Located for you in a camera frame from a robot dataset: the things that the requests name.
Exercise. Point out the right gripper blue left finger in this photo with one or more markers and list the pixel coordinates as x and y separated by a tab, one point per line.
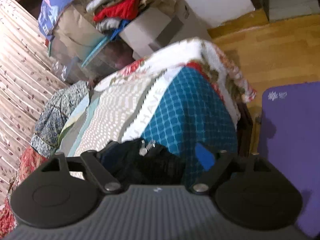
96	173

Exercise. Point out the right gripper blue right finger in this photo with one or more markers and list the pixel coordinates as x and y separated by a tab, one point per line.
214	163

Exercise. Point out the black pants with zippers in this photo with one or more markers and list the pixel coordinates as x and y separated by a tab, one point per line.
142	163

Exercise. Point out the light green yellow cloth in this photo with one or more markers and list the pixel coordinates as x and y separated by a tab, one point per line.
75	115

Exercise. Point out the patchwork floral quilt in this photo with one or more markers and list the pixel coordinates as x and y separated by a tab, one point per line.
44	142

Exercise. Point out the patterned bedspread with text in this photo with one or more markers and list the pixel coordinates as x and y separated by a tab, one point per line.
176	108

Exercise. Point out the floral white bed sheet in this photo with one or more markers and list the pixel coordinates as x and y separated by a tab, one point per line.
207	58

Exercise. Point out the purple yoga mat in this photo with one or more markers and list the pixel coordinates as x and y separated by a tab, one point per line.
289	139

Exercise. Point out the clear storage bin teal lid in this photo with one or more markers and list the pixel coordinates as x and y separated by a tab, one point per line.
104	59

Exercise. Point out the leaf print curtain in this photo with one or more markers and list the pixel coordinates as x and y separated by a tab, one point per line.
26	84

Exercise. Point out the cardboard box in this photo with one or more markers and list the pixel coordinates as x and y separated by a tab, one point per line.
155	28

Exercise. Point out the pile of clothes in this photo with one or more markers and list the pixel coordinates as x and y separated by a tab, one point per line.
110	17

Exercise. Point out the blue printed bag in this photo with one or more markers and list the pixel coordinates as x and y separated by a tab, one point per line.
50	12

